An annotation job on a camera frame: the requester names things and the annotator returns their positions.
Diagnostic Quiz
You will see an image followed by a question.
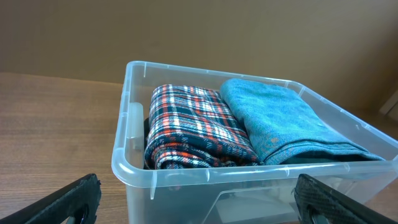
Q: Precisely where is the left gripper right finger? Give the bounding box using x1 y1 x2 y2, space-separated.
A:
294 174 397 224

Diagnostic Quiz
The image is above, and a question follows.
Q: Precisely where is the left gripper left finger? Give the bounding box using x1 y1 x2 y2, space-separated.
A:
1 174 101 224

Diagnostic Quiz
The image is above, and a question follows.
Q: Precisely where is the blue denim cloth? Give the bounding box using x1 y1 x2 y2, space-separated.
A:
220 78 382 165

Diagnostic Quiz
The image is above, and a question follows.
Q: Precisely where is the clear plastic storage bin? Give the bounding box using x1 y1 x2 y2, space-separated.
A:
111 61 397 223

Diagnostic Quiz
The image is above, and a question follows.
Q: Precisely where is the red plaid cloth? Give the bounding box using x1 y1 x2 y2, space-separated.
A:
144 84 262 170

